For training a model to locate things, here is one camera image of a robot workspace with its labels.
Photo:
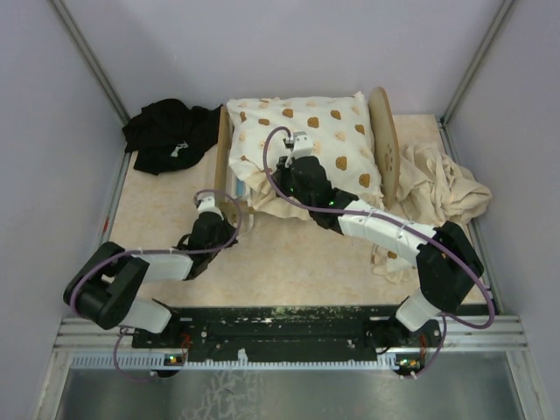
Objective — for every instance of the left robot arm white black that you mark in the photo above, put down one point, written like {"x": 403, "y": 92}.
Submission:
{"x": 105, "y": 290}

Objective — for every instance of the wooden pet bed frame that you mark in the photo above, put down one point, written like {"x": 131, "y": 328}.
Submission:
{"x": 354, "y": 139}

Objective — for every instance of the cream crumpled blanket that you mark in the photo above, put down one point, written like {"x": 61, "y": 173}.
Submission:
{"x": 433, "y": 189}

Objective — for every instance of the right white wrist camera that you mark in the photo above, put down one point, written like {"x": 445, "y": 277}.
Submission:
{"x": 299, "y": 144}

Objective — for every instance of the right aluminium corner rail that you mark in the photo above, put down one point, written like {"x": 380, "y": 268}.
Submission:
{"x": 499, "y": 21}

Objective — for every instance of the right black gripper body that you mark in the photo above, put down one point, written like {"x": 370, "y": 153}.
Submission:
{"x": 286, "y": 185}

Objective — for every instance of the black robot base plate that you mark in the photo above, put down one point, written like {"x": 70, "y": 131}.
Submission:
{"x": 288, "y": 333}

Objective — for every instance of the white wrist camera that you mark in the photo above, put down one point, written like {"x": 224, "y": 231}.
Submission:
{"x": 207, "y": 204}
{"x": 299, "y": 144}

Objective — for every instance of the left aluminium corner rail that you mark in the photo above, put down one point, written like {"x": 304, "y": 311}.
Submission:
{"x": 87, "y": 53}

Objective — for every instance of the small bear print cloth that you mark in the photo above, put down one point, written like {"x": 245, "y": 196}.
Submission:
{"x": 391, "y": 267}

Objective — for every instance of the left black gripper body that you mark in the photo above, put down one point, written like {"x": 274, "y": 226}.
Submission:
{"x": 226, "y": 235}

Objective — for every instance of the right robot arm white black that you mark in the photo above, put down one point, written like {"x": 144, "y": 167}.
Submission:
{"x": 445, "y": 261}

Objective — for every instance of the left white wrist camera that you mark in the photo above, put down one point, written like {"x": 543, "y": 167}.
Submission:
{"x": 207, "y": 204}

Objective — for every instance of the black cloth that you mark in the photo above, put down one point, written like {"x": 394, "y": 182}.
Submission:
{"x": 168, "y": 136}

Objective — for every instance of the aluminium corner rail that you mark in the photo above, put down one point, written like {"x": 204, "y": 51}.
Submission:
{"x": 87, "y": 53}
{"x": 499, "y": 21}

